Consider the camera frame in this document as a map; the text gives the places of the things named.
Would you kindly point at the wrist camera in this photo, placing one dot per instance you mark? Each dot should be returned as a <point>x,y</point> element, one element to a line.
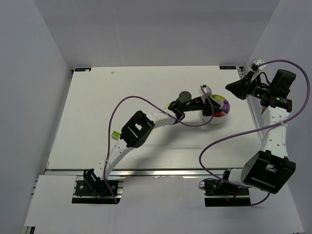
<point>256,66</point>
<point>205,91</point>

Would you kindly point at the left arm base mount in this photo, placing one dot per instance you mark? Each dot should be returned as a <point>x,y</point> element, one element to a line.
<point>89,189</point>

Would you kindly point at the purple and pink lego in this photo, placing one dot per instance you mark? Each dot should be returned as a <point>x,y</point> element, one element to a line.
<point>225,107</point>

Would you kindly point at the right blue table label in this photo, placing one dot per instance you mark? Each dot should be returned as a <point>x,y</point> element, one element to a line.
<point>227,67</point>

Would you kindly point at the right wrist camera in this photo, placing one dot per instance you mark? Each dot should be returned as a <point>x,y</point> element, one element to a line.
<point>256,66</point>

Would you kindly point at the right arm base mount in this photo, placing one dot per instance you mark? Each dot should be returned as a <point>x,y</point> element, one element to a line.
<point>219,193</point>

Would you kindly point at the blue table label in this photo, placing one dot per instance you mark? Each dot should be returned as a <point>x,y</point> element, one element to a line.
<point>82,69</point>
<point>227,67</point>

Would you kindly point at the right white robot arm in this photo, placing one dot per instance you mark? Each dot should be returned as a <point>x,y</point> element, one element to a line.
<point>269,169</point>

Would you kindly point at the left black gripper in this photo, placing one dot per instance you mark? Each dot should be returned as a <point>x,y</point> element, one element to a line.
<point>208,106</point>

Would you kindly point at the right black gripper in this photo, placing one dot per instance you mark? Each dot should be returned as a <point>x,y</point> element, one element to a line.
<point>247,86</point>

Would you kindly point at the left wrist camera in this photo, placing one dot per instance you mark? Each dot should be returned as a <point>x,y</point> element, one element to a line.
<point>205,91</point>

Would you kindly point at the green lego brick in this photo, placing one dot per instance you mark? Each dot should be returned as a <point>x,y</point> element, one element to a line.
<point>218,97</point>

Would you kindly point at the green lego plate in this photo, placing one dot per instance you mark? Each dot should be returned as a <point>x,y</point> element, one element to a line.
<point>115,135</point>

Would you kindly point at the white round divided container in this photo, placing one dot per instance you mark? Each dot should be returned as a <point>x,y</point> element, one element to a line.
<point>215,120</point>

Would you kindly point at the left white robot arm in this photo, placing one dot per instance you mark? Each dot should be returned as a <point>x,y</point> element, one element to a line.
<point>137,129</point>

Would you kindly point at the left blue table label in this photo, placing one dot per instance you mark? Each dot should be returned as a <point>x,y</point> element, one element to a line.
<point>82,69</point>

